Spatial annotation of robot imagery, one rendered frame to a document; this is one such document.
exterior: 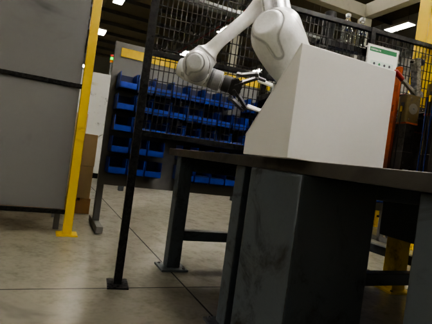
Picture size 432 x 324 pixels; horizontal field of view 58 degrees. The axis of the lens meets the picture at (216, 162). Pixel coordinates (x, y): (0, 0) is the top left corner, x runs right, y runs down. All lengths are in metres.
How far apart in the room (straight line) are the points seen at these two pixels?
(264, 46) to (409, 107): 0.82
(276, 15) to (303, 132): 0.37
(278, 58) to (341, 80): 0.20
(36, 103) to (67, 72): 0.30
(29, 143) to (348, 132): 2.20
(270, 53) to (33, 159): 2.04
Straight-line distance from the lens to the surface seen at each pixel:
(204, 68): 1.56
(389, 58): 2.57
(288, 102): 1.12
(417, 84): 1.89
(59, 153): 2.91
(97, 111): 7.77
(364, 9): 7.14
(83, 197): 3.84
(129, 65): 3.30
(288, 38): 1.24
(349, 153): 1.23
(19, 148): 2.91
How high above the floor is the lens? 0.67
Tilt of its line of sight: level
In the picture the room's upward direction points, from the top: 8 degrees clockwise
